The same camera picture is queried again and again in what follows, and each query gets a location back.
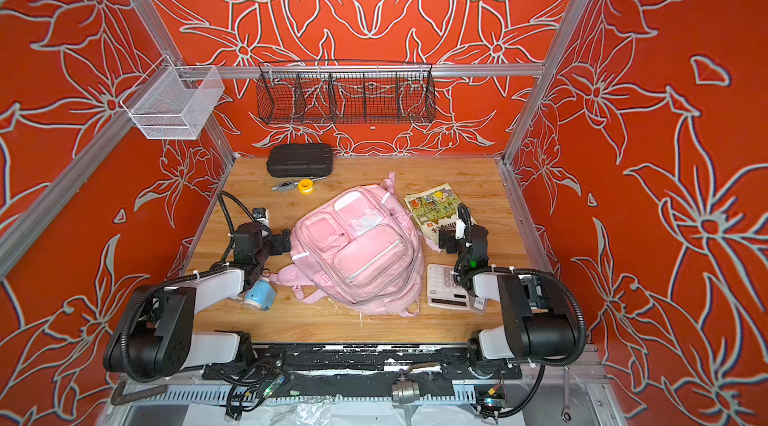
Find pink student backpack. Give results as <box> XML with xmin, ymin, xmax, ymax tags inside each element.
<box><xmin>270</xmin><ymin>172</ymin><xmax>425</xmax><ymax>318</ymax></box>

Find rusty allen key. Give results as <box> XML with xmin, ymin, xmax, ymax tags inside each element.
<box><xmin>110</xmin><ymin>380</ymin><xmax>168</xmax><ymax>406</ymax></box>

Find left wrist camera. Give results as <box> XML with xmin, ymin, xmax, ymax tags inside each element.
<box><xmin>251</xmin><ymin>208</ymin><xmax>270</xmax><ymax>226</ymax></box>

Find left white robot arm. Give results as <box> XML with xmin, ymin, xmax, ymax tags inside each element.
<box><xmin>103</xmin><ymin>191</ymin><xmax>291</xmax><ymax>385</ymax></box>

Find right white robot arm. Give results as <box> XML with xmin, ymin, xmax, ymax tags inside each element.
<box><xmin>438</xmin><ymin>203</ymin><xmax>587</xmax><ymax>367</ymax></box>

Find black wire wall basket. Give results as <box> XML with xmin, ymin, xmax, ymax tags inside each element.
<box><xmin>256</xmin><ymin>62</ymin><xmax>437</xmax><ymax>126</ymax></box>

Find white wire wall basket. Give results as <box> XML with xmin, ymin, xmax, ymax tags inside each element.
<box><xmin>119</xmin><ymin>56</ymin><xmax>225</xmax><ymax>140</ymax></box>

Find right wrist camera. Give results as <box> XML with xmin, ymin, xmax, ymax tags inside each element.
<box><xmin>455</xmin><ymin>219</ymin><xmax>468</xmax><ymax>241</ymax></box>

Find light blue pencil sharpener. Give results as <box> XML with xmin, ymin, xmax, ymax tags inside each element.
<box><xmin>243</xmin><ymin>278</ymin><xmax>277</xmax><ymax>311</ymax></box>

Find steel wrench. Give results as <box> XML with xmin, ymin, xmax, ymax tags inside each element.
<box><xmin>561</xmin><ymin>366</ymin><xmax>572</xmax><ymax>423</ymax></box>

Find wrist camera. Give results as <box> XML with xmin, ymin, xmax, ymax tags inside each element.
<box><xmin>251</xmin><ymin>208</ymin><xmax>270</xmax><ymax>226</ymax></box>
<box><xmin>455</xmin><ymin>219</ymin><xmax>468</xmax><ymax>241</ymax></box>

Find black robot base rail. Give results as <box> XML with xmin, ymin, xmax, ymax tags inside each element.
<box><xmin>202</xmin><ymin>341</ymin><xmax>523</xmax><ymax>398</ymax></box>

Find grey metal tool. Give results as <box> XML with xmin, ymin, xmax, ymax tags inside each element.
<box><xmin>271</xmin><ymin>176</ymin><xmax>325</xmax><ymax>192</ymax></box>

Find black plastic case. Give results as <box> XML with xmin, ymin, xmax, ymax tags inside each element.
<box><xmin>266</xmin><ymin>144</ymin><xmax>333</xmax><ymax>178</ymax></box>

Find metal pipe fitting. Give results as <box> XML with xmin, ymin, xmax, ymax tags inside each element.
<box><xmin>391</xmin><ymin>380</ymin><xmax>421</xmax><ymax>406</ymax></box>

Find colourful picture book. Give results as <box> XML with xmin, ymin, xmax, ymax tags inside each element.
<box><xmin>403</xmin><ymin>183</ymin><xmax>461</xmax><ymax>251</ymax></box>

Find yellow tape roll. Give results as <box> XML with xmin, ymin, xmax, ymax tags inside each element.
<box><xmin>297</xmin><ymin>179</ymin><xmax>315</xmax><ymax>195</ymax></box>

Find pink desk calculator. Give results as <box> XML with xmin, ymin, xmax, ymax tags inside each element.
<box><xmin>426</xmin><ymin>264</ymin><xmax>470</xmax><ymax>311</ymax></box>

